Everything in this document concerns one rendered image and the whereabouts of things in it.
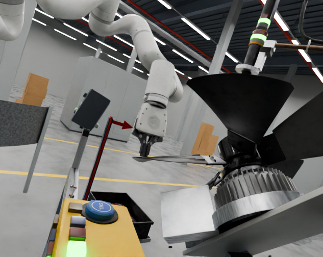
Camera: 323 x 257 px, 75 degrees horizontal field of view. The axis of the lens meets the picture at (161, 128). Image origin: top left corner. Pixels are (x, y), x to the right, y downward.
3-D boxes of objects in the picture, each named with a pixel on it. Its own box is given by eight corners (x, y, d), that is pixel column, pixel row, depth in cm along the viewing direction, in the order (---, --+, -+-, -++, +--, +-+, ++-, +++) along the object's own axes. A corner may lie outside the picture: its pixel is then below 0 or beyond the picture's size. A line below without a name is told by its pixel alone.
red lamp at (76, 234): (84, 242, 23) (86, 237, 23) (67, 241, 23) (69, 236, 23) (84, 232, 25) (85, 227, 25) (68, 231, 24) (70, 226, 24)
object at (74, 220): (84, 229, 26) (85, 224, 25) (69, 227, 25) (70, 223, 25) (84, 221, 27) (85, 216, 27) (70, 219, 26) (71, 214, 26)
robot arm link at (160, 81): (156, 104, 79) (139, 94, 72) (163, 73, 82) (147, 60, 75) (174, 103, 74) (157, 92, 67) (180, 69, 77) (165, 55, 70)
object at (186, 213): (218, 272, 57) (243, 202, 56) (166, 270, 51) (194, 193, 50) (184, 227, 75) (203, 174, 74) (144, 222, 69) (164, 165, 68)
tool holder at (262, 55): (266, 79, 65) (277, 48, 65) (263, 70, 59) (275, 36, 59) (237, 74, 70) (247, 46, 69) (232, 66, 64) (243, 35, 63)
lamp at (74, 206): (81, 214, 28) (82, 210, 28) (67, 212, 28) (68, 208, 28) (81, 207, 30) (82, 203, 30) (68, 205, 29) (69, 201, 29)
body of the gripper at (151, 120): (145, 96, 67) (137, 130, 64) (172, 106, 71) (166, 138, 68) (137, 101, 74) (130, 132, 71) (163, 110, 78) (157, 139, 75)
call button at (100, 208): (113, 226, 29) (117, 214, 29) (83, 223, 28) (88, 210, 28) (109, 210, 33) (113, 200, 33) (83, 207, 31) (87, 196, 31)
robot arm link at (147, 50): (153, 61, 99) (172, 109, 82) (128, 41, 87) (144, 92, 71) (168, 48, 95) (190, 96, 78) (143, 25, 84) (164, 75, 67)
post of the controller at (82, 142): (77, 169, 103) (90, 131, 102) (71, 168, 101) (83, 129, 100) (77, 167, 105) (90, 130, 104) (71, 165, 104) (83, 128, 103)
